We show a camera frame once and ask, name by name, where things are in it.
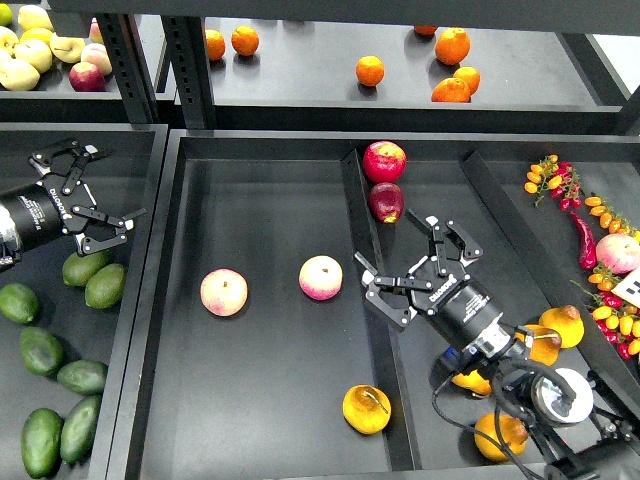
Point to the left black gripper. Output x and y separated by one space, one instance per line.
60 203

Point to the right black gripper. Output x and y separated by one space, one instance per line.
458 307

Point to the dark green avocado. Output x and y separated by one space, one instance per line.
40 351

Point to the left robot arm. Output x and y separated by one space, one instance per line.
60 203

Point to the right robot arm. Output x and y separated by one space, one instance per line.
576 438

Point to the green avocado upper left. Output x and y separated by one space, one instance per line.
78 270

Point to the green avocado beside upper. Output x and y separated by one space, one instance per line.
105 289

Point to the yellow pear with stem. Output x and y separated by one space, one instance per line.
546 346

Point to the yellow pear with brown tip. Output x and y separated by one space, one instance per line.
567 321

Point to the dark avocado in left bin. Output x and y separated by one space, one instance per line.
84 377

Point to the pale pear top shelf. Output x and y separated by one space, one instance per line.
33 16

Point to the dark red apple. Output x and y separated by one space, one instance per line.
386 202

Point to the black upper left tray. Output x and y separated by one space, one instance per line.
53 100

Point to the green lime fruit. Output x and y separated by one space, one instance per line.
19 303

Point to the pink apple centre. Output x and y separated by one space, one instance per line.
320 277

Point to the pink apple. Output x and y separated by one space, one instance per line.
224 292
320 277

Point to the red apple on shelf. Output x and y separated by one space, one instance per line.
87 77

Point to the pale yellow apple front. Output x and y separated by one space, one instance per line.
18 75

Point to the pale yellow apple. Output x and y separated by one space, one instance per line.
36 52
18 75

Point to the bright red apple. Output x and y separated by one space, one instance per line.
384 161

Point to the black left display bin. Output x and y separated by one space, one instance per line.
123 182

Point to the black display bin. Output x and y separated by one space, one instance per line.
258 395
123 182

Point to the pale pink peach shelf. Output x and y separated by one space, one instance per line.
96 54

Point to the pale yellow apple middle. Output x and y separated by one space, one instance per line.
36 52

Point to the yellow apple with stem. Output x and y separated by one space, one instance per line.
67 49

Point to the red chili pepper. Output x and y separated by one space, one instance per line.
587 249

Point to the upper cherry tomato bunch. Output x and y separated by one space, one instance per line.
559 180

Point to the black bin divider right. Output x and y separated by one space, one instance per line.
546 242

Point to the black bin divider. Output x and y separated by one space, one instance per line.
546 242
388 369

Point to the pale apple left edge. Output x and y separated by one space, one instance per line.
8 39

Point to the yellow lemon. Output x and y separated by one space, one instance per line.
37 33

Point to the black bin divider left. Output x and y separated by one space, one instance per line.
388 369

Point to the pink apple left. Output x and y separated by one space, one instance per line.
224 292

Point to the black centre display bin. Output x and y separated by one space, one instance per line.
258 395

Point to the green lime on shelf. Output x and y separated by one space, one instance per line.
6 15

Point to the orange front right shelf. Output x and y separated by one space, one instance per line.
451 90

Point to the pink fruit behind post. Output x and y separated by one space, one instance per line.
95 35

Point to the black perforated post left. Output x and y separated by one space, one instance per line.
123 45

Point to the black perforated post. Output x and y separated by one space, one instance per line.
187 52
123 45

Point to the black perforated post right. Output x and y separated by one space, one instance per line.
187 52

